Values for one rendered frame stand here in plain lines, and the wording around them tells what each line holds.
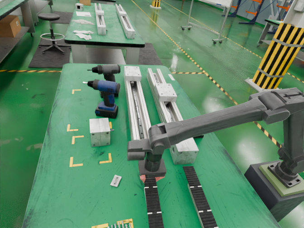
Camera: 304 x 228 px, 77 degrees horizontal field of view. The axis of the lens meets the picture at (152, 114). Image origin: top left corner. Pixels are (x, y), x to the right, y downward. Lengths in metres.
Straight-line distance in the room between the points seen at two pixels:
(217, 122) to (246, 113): 0.09
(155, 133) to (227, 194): 0.47
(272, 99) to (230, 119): 0.14
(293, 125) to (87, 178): 0.80
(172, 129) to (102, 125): 0.43
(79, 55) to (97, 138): 1.71
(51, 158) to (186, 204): 0.61
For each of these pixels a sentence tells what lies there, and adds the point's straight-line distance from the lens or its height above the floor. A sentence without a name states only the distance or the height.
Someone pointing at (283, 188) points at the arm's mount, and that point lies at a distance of 1.09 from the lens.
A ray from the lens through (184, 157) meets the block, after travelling 0.92.
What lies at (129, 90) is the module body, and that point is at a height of 0.86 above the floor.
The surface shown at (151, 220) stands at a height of 0.81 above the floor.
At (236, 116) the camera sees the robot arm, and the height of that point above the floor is 1.18.
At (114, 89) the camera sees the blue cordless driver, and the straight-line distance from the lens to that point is 1.03.
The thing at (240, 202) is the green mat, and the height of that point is 0.78.
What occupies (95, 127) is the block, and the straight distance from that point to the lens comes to 0.94.
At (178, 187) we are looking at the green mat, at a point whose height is 0.78.
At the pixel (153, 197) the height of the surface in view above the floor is 0.81.
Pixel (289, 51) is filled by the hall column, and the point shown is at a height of 0.75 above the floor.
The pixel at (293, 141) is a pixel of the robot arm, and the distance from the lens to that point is 0.89.
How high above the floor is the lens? 1.50
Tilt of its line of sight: 37 degrees down
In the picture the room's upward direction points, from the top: 9 degrees clockwise
